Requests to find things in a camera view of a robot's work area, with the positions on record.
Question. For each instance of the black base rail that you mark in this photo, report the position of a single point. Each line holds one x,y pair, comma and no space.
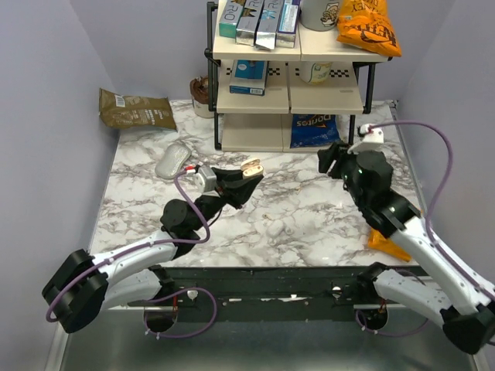
241,294

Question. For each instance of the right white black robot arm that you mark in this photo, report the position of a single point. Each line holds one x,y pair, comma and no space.
463,303

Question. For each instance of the grey printed mug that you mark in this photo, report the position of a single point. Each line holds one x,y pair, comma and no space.
319,15

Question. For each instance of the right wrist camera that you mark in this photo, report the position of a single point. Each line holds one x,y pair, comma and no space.
371,138

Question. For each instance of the blue Doritos bag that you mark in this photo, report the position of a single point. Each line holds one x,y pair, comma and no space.
313,130

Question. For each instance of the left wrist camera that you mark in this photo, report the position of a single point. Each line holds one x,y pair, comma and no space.
205,179

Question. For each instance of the blue box middle shelf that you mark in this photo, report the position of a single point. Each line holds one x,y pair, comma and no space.
248,77

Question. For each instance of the silver toothpaste box middle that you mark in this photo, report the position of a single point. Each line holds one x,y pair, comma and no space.
268,25

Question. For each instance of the beige black shelf rack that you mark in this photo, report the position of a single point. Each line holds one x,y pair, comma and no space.
249,123

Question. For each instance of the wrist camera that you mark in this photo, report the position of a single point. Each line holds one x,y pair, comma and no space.
371,138
205,179

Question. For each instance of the blue white toothpaste box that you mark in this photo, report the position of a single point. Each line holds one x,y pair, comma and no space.
287,26

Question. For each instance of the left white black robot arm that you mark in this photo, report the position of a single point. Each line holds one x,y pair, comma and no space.
85,284

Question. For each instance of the silver toothpaste box left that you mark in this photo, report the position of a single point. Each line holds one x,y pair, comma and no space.
248,22

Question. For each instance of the chocolate cupcake in wrapper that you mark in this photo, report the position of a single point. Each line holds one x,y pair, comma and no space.
199,89

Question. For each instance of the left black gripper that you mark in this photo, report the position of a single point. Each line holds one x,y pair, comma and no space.
238,189

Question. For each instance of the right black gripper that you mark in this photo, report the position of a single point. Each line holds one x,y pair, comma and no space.
338,151

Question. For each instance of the silver toothpaste box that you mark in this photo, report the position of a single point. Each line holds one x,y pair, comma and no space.
268,25
248,22

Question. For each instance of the beige earbud charging case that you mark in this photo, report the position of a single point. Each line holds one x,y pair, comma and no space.
252,167

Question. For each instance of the white yellow mug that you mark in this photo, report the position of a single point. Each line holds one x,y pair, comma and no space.
314,72

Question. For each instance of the teal toothpaste box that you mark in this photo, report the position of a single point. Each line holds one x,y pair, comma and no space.
230,18

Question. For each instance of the orange chips bag on shelf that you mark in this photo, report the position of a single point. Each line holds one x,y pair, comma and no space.
365,24

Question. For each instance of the brown snack bag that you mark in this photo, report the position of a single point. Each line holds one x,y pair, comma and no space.
125,112

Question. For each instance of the orange snack bag on table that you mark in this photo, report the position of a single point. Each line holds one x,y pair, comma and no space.
377,241

